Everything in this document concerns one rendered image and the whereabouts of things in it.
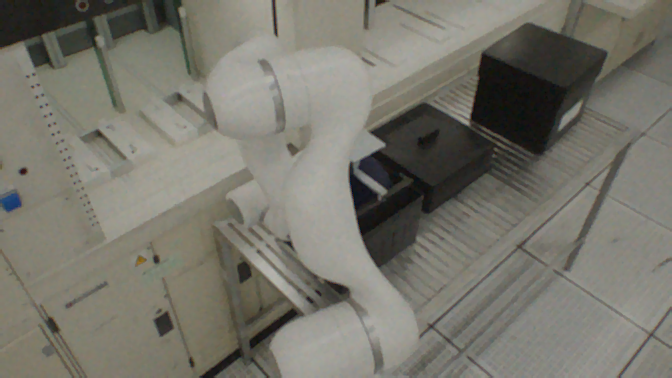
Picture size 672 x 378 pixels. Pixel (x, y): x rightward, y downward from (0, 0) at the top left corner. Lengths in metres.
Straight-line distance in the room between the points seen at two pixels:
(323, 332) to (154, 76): 1.34
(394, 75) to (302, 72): 1.21
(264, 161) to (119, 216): 0.57
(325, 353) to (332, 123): 0.32
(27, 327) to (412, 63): 1.40
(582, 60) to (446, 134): 0.47
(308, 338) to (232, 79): 0.38
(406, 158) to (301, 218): 0.86
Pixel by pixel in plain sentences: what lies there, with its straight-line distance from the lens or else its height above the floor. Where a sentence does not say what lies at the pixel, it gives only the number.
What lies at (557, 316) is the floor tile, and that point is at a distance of 2.43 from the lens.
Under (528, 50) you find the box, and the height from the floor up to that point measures 1.01.
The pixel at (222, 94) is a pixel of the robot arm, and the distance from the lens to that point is 0.71.
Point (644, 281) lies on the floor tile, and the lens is 2.70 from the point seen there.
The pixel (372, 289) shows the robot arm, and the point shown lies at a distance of 0.81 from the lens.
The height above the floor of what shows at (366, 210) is 0.99.
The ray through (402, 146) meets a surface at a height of 0.86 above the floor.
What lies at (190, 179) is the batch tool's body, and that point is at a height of 0.87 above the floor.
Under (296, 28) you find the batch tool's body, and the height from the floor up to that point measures 1.25.
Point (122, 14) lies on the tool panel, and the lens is 2.24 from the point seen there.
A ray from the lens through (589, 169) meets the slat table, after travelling 1.86.
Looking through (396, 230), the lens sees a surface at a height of 0.87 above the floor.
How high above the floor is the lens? 1.89
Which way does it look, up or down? 44 degrees down
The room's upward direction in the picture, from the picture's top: straight up
